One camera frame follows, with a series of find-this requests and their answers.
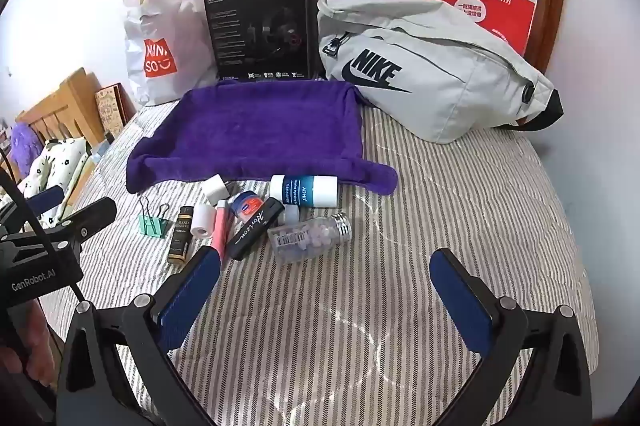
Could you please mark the small white round jar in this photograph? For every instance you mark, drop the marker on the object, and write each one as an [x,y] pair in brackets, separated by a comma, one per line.
[291,214]

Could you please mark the black oblong case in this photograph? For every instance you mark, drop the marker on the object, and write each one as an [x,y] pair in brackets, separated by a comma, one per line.
[255,228]

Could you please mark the purple towel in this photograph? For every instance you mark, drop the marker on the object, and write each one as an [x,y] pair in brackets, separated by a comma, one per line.
[250,130]

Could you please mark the grey waist bag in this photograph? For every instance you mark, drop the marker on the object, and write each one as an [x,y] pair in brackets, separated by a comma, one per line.
[440,70]

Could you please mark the person's left hand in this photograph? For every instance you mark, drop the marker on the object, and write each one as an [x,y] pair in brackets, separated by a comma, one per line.
[42,336]

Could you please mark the pink tube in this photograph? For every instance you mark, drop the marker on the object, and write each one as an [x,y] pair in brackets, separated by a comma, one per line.
[220,231]

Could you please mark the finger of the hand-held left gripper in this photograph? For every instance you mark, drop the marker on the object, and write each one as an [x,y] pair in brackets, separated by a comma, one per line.
[47,198]
[90,216]

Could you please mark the patterned flat box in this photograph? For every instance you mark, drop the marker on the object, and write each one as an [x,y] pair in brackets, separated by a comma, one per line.
[110,113]

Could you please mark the clear pill bottle silver cap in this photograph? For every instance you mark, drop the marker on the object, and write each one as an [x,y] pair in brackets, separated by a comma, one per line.
[305,238]

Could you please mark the black headset box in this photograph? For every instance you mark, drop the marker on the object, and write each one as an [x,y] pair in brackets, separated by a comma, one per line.
[257,30]

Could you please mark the green binder clip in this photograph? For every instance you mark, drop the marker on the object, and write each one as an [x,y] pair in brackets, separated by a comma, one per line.
[152,223]

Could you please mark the white floral quilt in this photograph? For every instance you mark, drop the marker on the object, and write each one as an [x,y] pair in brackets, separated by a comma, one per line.
[60,171]

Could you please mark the striped bed sheet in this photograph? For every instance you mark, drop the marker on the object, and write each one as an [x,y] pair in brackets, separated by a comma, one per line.
[400,256]

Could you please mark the white bottle blue label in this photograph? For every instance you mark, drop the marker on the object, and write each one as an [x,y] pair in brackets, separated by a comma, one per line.
[305,191]

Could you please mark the small blue jar red label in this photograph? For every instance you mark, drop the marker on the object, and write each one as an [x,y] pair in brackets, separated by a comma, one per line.
[246,207]

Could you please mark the white plastic shopping bag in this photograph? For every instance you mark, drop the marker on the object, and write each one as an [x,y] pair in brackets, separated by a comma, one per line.
[160,45]

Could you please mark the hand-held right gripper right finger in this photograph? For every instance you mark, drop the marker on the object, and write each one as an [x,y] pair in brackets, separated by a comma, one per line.
[460,301]

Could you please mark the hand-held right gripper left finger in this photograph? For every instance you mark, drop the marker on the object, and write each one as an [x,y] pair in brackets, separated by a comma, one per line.
[192,286]

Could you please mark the light wooden headboard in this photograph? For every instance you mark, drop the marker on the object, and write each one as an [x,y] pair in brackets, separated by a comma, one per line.
[65,105]

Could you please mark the dark bottle gold label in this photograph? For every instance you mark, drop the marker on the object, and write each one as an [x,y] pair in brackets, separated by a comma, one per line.
[180,236]

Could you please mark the purple plush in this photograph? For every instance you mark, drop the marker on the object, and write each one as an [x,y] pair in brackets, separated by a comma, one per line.
[26,150]

